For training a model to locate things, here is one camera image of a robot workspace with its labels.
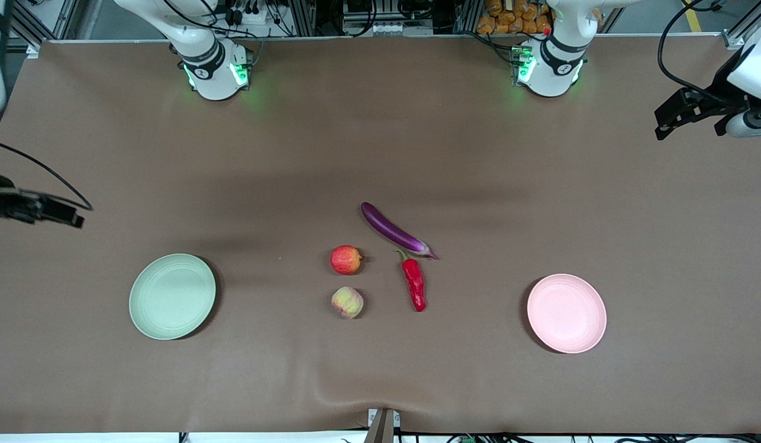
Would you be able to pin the pale green round plate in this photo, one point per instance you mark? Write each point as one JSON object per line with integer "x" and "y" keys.
{"x": 172, "y": 296}

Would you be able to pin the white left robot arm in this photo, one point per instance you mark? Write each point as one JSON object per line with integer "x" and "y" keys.
{"x": 549, "y": 67}

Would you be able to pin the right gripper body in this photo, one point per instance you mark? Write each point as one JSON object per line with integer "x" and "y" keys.
{"x": 0, "y": 203}

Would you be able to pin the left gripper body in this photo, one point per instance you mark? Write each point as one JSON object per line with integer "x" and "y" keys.
{"x": 720, "y": 85}

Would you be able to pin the metal table edge bracket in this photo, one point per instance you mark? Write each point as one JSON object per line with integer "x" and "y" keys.
{"x": 383, "y": 426}

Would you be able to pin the long purple eggplant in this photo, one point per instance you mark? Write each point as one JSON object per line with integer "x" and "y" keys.
{"x": 392, "y": 231}

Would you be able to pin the pink round plate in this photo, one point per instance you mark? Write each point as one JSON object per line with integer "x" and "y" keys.
{"x": 566, "y": 314}

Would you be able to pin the white power strip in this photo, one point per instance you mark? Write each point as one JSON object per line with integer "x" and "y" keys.
{"x": 251, "y": 12}

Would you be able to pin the bag of orange items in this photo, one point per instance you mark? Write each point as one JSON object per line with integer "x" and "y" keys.
{"x": 509, "y": 15}

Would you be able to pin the red pomegranate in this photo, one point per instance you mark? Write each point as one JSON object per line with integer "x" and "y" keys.
{"x": 346, "y": 259}

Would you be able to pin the red chili pepper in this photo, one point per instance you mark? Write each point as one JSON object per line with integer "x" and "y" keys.
{"x": 414, "y": 284}

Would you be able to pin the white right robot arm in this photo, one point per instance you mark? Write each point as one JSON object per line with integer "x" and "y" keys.
{"x": 214, "y": 74}

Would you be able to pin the brown table cloth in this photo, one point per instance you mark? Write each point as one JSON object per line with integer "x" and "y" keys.
{"x": 380, "y": 123}

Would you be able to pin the yellow pink peach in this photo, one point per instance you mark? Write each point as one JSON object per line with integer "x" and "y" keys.
{"x": 347, "y": 302}

